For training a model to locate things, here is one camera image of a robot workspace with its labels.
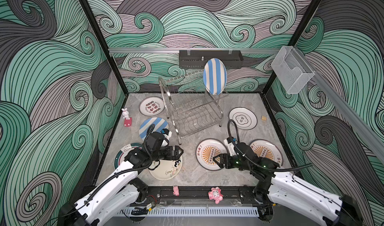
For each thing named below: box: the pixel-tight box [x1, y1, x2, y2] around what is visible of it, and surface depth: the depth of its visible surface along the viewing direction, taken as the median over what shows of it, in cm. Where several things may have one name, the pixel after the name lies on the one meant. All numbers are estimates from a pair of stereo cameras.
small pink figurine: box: [173, 185, 180, 196], surface depth 74 cm
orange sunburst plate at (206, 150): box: [195, 138, 228, 171], surface depth 89 cm
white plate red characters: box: [139, 96, 165, 117], surface depth 113 cm
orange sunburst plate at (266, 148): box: [249, 139, 284, 167], surface depth 90 cm
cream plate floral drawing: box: [149, 155, 183, 181], surface depth 81 cm
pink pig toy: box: [208, 186, 224, 204], surface depth 72 cm
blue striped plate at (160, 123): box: [139, 117, 169, 141], surface depth 104 cm
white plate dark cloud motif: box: [228, 107, 258, 131], surface depth 106 cm
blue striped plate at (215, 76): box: [203, 58, 228, 96], surface depth 81 cm
